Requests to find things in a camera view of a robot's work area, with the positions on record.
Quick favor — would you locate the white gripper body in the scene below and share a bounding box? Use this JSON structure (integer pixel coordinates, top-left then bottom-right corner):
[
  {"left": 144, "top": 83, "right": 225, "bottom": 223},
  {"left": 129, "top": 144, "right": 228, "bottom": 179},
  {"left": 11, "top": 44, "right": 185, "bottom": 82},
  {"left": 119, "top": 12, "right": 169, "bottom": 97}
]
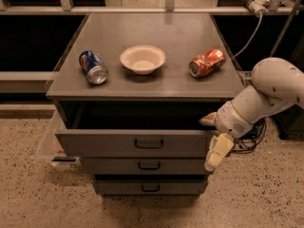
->
[{"left": 215, "top": 101, "right": 253, "bottom": 138}]

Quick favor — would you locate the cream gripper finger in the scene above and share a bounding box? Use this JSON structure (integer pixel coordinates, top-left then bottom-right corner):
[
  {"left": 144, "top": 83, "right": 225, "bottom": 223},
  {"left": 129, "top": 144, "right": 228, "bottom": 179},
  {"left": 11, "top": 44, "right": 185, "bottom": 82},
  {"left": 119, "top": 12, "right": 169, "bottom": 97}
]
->
[
  {"left": 199, "top": 112, "right": 217, "bottom": 126},
  {"left": 204, "top": 133, "right": 234, "bottom": 172}
]

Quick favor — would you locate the grey top drawer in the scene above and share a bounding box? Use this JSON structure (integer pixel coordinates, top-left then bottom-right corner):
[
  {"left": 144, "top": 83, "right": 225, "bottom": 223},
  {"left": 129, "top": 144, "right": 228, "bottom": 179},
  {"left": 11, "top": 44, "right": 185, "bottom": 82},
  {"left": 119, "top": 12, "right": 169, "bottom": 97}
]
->
[{"left": 56, "top": 101, "right": 220, "bottom": 158}]

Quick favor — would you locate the grey drawer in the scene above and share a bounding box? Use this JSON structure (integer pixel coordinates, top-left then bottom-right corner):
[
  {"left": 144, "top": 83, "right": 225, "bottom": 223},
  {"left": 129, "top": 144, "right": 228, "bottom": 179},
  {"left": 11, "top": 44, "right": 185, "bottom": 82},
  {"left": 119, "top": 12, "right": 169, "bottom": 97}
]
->
[
  {"left": 80, "top": 158, "right": 207, "bottom": 175},
  {"left": 56, "top": 101, "right": 220, "bottom": 158},
  {"left": 93, "top": 180, "right": 207, "bottom": 196}
]

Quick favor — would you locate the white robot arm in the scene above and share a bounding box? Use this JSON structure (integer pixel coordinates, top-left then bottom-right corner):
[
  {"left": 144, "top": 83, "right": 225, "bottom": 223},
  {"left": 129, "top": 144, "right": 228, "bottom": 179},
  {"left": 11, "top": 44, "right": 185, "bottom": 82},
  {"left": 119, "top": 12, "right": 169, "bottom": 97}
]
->
[{"left": 199, "top": 57, "right": 304, "bottom": 172}]

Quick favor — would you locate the grey middle drawer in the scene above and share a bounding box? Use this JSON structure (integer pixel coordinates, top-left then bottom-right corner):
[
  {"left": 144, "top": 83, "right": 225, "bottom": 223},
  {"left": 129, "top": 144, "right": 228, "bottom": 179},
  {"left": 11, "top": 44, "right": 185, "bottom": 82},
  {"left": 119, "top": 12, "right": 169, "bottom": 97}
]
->
[{"left": 80, "top": 158, "right": 207, "bottom": 175}]

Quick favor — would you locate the grey drawer cabinet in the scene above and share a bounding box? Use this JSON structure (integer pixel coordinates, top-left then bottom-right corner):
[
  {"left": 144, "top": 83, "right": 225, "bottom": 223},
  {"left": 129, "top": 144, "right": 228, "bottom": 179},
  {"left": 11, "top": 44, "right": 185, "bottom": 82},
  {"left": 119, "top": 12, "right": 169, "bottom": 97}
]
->
[{"left": 47, "top": 13, "right": 243, "bottom": 182}]

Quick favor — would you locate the grey bottom drawer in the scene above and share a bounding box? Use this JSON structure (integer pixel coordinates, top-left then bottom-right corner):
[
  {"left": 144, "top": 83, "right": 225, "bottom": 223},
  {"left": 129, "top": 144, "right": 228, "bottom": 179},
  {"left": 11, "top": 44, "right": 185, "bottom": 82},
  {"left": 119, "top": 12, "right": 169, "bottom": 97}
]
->
[{"left": 93, "top": 180, "right": 207, "bottom": 196}]

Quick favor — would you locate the crushed orange soda can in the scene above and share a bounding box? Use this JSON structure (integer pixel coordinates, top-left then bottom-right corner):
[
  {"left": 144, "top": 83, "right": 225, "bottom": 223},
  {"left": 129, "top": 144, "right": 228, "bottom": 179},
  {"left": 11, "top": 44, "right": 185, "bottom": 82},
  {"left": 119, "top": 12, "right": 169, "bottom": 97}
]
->
[{"left": 189, "top": 48, "right": 226, "bottom": 78}]

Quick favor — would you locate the white paper bowl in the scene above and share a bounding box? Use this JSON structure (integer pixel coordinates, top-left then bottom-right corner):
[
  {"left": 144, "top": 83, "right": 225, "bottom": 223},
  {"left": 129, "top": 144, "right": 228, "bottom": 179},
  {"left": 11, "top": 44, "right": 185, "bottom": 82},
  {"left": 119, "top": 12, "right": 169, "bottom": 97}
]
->
[{"left": 120, "top": 45, "right": 166, "bottom": 75}]

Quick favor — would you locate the white power strip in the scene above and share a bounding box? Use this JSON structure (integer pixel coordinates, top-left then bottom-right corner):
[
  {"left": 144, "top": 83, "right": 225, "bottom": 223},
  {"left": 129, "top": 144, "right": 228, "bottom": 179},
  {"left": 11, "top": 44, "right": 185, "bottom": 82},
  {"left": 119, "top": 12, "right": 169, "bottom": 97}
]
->
[{"left": 241, "top": 0, "right": 269, "bottom": 16}]

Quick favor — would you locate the blue soda can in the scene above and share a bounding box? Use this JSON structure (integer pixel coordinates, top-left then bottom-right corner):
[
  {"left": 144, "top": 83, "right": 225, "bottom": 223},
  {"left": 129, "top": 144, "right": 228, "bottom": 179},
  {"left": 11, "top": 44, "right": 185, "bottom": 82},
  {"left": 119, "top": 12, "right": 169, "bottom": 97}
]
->
[{"left": 79, "top": 50, "right": 108, "bottom": 85}]

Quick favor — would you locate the clear plastic storage bin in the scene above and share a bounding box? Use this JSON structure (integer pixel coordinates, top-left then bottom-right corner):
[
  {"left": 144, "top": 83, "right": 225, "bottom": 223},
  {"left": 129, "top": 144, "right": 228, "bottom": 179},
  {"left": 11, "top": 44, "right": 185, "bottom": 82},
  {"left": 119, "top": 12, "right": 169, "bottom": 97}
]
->
[{"left": 36, "top": 111, "right": 81, "bottom": 170}]

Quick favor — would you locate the metal window railing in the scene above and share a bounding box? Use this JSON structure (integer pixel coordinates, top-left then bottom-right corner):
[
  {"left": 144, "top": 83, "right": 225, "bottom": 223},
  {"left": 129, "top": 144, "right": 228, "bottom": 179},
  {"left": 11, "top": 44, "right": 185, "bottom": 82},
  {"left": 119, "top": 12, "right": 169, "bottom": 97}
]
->
[{"left": 0, "top": 0, "right": 304, "bottom": 16}]

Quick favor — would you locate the black cable bundle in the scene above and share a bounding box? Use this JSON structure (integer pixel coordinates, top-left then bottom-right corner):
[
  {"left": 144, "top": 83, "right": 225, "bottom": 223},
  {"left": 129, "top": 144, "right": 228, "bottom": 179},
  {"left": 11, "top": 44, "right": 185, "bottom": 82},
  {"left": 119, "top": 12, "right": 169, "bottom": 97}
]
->
[{"left": 232, "top": 117, "right": 267, "bottom": 154}]

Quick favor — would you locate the white power cable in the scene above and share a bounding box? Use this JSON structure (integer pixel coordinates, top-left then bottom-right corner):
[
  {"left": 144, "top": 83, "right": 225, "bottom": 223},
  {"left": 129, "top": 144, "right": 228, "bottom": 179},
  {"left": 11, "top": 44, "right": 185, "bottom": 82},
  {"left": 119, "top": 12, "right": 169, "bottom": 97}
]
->
[{"left": 230, "top": 10, "right": 264, "bottom": 61}]

